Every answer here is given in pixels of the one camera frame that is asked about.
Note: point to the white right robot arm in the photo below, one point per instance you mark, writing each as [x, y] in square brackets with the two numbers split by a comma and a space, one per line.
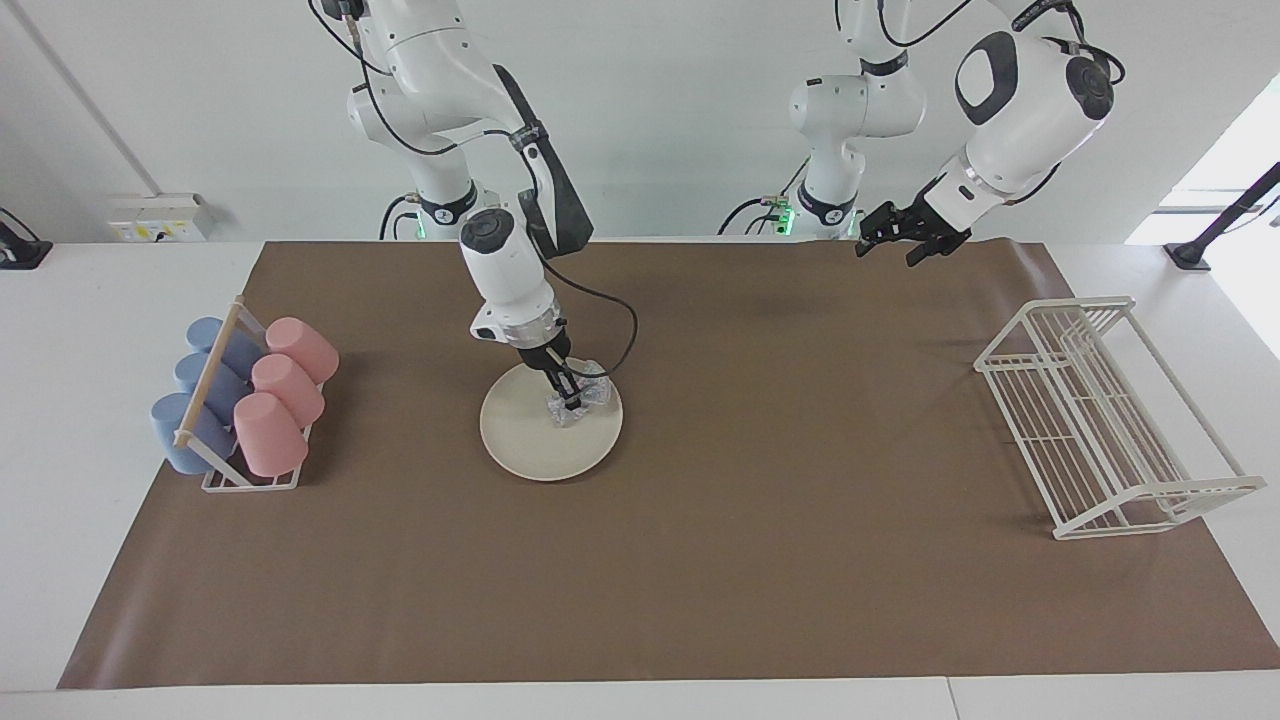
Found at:
[510, 270]

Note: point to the black table clamp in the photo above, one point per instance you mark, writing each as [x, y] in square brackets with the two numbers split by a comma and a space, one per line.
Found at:
[25, 252]

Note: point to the cream round plate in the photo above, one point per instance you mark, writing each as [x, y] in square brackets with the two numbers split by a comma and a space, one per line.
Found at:
[530, 440]

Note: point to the pink plastic cup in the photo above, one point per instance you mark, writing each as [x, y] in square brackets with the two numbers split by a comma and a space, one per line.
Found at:
[270, 435]
[302, 348]
[288, 388]

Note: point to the brown table mat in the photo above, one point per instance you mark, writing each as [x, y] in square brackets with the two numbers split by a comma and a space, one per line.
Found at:
[700, 580]

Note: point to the white wall socket box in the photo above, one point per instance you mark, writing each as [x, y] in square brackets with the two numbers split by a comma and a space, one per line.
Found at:
[160, 215]

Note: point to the blue plastic cup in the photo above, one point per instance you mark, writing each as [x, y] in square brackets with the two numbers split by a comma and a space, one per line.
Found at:
[180, 435]
[212, 388]
[228, 345]

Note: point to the white cup holder rack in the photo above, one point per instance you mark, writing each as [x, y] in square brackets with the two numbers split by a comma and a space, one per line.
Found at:
[208, 375]

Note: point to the black angled stand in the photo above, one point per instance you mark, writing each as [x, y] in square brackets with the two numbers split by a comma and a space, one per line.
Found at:
[1188, 255]

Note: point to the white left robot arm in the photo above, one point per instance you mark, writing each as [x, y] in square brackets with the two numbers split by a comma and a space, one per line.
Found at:
[1030, 100]

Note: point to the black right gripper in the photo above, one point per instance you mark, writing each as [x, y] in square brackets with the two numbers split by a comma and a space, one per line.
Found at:
[545, 352]

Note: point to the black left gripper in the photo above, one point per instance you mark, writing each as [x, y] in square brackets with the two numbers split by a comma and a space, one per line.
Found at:
[915, 225]

